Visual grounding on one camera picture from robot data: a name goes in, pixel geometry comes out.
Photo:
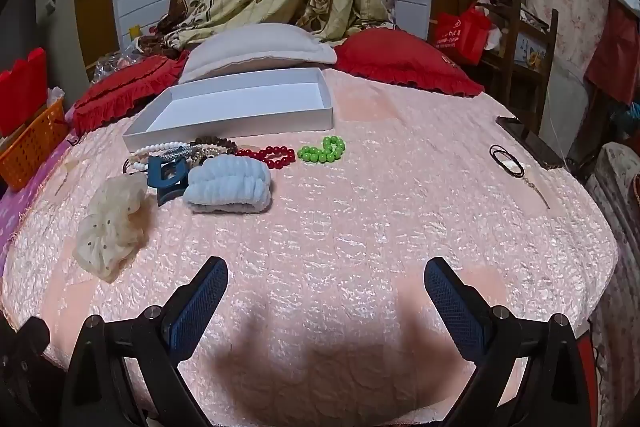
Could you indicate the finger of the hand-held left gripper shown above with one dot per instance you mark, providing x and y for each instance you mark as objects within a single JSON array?
[{"x": 25, "y": 357}]

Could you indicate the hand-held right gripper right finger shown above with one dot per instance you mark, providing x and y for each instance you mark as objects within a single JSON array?
[{"x": 457, "y": 307}]

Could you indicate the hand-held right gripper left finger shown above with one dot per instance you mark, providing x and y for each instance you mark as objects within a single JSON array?
[{"x": 195, "y": 312}]

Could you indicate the cream dotted scrunchie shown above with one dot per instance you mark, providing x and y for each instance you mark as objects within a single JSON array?
[{"x": 112, "y": 227}]

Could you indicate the light blue fluffy headband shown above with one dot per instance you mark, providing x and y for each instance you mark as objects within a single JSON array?
[{"x": 230, "y": 184}]

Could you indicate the dark blue hair claw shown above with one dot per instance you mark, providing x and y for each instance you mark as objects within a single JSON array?
[{"x": 162, "y": 179}]

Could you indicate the white shallow cardboard box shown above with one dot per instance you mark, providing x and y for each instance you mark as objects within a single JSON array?
[{"x": 240, "y": 107}]

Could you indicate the purple bed sheet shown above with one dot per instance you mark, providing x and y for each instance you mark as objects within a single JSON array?
[{"x": 30, "y": 202}]

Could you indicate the black smartphone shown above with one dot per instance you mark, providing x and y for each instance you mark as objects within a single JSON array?
[{"x": 535, "y": 144}]

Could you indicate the earring on paper card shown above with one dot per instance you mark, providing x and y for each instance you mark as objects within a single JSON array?
[{"x": 64, "y": 174}]

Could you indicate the orange plastic basket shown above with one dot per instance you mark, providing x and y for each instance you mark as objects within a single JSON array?
[{"x": 30, "y": 147}]

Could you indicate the red ruffled pillow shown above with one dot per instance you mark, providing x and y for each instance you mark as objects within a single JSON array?
[
  {"x": 125, "y": 92},
  {"x": 400, "y": 59}
]

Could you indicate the dark wooden chair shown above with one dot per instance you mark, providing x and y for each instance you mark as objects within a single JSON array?
[{"x": 522, "y": 57}]

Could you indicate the white pillow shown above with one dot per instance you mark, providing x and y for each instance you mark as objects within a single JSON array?
[{"x": 255, "y": 49}]

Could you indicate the red box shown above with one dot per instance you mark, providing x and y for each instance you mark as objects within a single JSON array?
[{"x": 20, "y": 87}]

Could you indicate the red shopping bag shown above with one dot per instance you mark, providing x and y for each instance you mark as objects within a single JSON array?
[{"x": 462, "y": 34}]

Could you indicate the dark red hanging cloth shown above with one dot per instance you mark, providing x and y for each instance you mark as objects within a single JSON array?
[{"x": 617, "y": 52}]

